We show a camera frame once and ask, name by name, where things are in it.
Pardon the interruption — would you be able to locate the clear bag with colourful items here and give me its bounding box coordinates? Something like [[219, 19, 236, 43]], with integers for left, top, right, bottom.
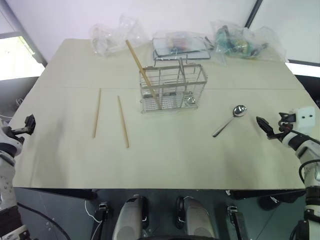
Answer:
[[152, 30, 210, 55]]

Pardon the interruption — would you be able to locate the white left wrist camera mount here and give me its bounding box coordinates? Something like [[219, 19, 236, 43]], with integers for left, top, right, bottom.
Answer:
[[0, 124, 25, 158]]

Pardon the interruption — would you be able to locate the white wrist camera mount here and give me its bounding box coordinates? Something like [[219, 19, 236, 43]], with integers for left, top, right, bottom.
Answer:
[[0, 124, 25, 158], [289, 105, 317, 134]]

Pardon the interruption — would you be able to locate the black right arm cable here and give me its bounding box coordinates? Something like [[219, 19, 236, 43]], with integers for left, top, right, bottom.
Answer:
[[297, 159, 320, 187]]

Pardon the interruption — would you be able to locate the clear plastic bag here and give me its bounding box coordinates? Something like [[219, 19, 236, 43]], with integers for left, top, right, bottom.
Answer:
[[89, 14, 150, 58]]

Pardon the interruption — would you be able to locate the plastic bag with tray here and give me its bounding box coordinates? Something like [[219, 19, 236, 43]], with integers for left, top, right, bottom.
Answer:
[[151, 36, 211, 61]]

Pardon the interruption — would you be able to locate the black round floor base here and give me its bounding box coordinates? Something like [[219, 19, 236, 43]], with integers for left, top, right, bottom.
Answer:
[[257, 195, 285, 212]]

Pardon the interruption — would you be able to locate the silver metal spoon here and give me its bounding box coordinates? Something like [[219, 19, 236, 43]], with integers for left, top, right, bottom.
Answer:
[[212, 104, 248, 138]]

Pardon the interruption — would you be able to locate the metal wire cutlery basket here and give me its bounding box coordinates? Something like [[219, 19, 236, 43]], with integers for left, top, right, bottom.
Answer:
[[138, 57, 209, 115]]

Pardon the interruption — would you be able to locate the grey window frame post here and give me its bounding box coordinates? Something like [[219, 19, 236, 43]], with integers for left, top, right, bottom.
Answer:
[[0, 0, 49, 68]]

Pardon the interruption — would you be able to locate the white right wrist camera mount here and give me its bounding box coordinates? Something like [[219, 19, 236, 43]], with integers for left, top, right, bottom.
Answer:
[[289, 105, 317, 134]]

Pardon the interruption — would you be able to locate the grey rounded robot foot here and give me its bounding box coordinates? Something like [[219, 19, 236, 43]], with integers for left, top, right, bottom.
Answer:
[[175, 195, 217, 240], [111, 193, 149, 240]]

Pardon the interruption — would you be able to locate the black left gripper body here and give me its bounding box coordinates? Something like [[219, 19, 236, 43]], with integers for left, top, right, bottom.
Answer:
[[9, 126, 29, 138]]

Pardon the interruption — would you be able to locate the long wooden chopstick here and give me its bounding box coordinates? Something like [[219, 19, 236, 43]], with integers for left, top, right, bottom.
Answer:
[[92, 88, 102, 139], [117, 95, 130, 149], [125, 39, 162, 110]]

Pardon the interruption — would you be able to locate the thin white cable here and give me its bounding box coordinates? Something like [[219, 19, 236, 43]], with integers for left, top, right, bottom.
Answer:
[[83, 198, 104, 233]]

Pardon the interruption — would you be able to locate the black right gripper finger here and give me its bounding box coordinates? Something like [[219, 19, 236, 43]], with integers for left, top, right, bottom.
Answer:
[[278, 112, 297, 124], [255, 116, 276, 138]]

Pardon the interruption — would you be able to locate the black wall strip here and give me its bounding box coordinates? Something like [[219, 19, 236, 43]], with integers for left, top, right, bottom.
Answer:
[[244, 0, 264, 29]]

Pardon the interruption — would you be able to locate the clear bag with green items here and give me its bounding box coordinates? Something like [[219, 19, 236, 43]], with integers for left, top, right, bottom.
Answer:
[[209, 20, 288, 66]]

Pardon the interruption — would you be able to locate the black bracket under table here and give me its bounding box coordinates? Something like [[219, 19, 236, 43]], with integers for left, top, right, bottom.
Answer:
[[93, 202, 109, 224], [225, 204, 250, 240]]

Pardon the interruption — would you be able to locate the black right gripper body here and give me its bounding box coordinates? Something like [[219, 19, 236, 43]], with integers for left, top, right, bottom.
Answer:
[[266, 121, 294, 141]]

